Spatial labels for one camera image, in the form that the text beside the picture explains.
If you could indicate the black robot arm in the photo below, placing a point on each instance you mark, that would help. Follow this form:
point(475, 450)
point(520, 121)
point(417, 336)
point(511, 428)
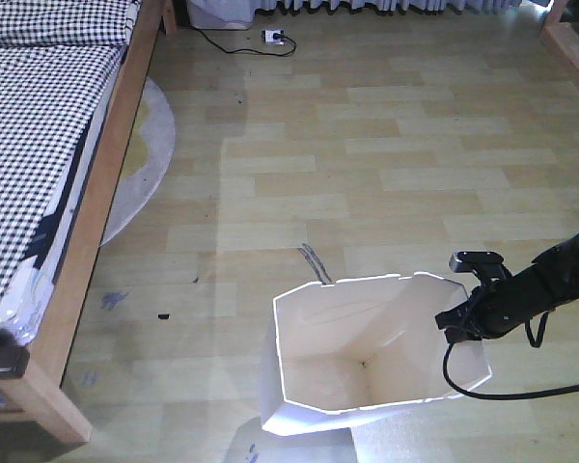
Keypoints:
point(555, 272)

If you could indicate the white paper trash bin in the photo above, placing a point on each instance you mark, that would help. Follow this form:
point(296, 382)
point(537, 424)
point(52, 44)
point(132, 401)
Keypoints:
point(361, 350)

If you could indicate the light grey curtain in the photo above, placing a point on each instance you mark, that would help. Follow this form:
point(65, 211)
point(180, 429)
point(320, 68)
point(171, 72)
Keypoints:
point(390, 6)

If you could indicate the wooden bed frame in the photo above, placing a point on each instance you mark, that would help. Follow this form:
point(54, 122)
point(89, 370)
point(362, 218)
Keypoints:
point(32, 375)

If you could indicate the silver floor power outlet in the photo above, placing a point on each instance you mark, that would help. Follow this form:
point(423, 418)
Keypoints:
point(273, 36)

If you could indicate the grey yellow round rug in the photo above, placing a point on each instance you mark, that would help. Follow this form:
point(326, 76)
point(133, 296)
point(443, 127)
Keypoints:
point(148, 155)

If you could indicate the black white checkered bedding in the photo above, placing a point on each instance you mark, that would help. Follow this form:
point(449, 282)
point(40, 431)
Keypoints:
point(56, 58)

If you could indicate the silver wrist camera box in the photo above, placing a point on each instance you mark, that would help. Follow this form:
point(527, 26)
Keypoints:
point(487, 266)

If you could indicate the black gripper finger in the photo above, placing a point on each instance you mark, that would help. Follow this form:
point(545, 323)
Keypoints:
point(457, 335)
point(455, 318)

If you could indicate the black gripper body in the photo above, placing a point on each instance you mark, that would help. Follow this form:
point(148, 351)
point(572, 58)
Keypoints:
point(492, 314)

